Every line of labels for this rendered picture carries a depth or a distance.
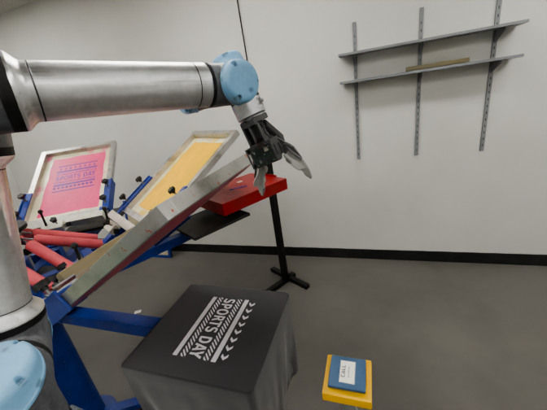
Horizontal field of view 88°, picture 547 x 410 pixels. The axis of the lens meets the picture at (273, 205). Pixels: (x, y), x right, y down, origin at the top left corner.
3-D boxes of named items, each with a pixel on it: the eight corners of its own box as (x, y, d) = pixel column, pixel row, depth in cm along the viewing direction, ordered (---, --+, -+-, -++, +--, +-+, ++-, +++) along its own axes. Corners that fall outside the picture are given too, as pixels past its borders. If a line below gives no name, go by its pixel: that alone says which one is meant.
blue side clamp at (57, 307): (86, 298, 82) (68, 281, 81) (70, 311, 78) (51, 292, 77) (48, 329, 96) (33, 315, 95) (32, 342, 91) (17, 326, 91)
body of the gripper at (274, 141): (253, 172, 71) (232, 127, 68) (264, 163, 79) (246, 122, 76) (280, 162, 68) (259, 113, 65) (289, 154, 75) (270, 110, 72)
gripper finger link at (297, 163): (308, 184, 70) (276, 164, 70) (312, 177, 75) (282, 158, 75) (314, 174, 68) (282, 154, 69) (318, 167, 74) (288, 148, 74)
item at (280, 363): (300, 365, 136) (290, 291, 120) (273, 481, 96) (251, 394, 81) (294, 364, 137) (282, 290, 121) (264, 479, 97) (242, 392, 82)
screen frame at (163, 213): (264, 154, 107) (258, 146, 107) (168, 220, 56) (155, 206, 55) (153, 246, 144) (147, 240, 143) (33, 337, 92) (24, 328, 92)
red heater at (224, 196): (252, 183, 263) (250, 171, 258) (288, 190, 229) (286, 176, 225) (193, 206, 226) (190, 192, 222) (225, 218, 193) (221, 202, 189)
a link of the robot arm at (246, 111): (238, 106, 75) (265, 93, 71) (247, 123, 76) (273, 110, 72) (226, 109, 68) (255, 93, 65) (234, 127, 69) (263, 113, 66)
